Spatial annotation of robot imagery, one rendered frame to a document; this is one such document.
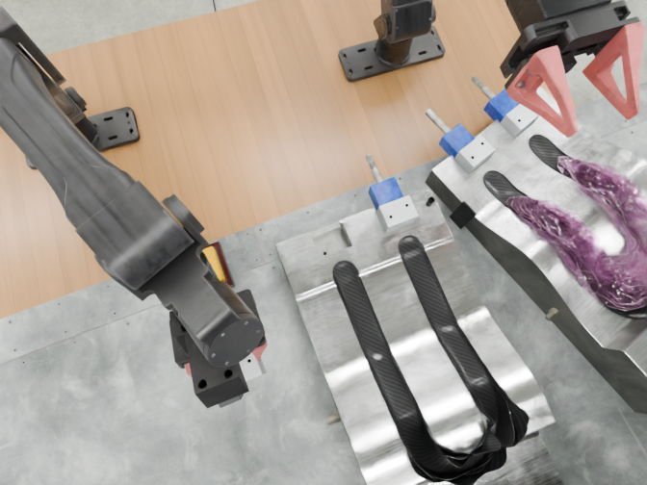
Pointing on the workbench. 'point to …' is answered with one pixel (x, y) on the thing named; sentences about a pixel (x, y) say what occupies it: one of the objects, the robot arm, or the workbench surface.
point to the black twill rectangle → (462, 215)
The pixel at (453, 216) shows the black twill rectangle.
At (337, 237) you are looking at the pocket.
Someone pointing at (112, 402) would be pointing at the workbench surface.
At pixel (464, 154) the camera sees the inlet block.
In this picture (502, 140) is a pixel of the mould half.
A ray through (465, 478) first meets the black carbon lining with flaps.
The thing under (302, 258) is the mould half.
